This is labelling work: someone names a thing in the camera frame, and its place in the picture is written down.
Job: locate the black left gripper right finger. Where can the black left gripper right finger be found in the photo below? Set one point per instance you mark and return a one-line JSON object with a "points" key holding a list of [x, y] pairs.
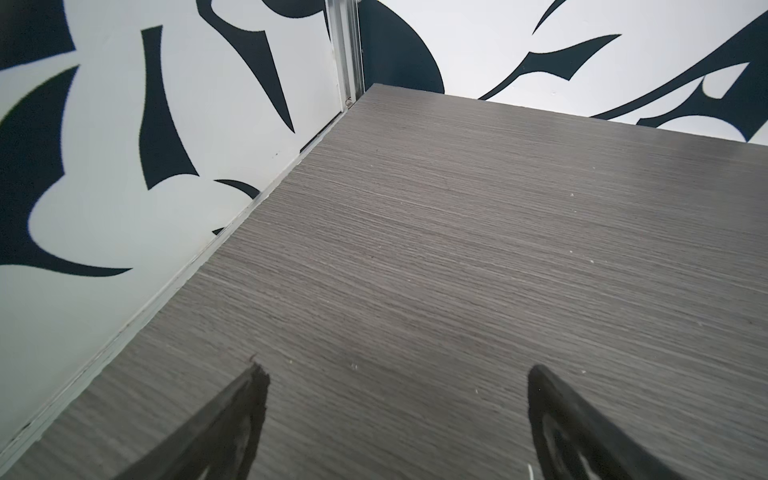
{"points": [[573, 440]]}

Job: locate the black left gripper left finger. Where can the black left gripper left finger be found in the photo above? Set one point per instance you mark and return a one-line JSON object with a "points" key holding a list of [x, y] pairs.
{"points": [[220, 441]]}

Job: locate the aluminium corner frame post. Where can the aluminium corner frame post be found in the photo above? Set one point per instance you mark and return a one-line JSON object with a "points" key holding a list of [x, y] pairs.
{"points": [[344, 31]]}

